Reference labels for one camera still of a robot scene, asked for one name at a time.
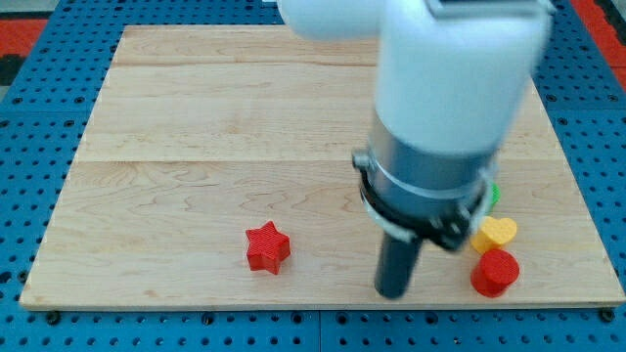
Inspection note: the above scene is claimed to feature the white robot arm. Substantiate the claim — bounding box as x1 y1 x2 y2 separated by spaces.
278 0 554 250

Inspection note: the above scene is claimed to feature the red star block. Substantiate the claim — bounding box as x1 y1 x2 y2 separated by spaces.
246 221 291 275

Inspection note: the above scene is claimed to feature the red circle block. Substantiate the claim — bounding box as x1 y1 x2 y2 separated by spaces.
470 249 520 298

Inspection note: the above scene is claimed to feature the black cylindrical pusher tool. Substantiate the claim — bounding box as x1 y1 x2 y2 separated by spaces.
374 233 424 299

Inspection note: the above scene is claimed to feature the wooden board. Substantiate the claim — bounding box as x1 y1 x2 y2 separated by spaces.
20 25 625 311

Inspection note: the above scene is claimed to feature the green block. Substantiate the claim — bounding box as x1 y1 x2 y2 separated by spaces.
489 183 501 212

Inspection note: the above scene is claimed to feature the yellow heart block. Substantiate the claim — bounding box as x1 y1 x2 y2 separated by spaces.
470 216 517 254

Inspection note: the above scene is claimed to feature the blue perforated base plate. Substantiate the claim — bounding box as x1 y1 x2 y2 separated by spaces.
1 0 625 351

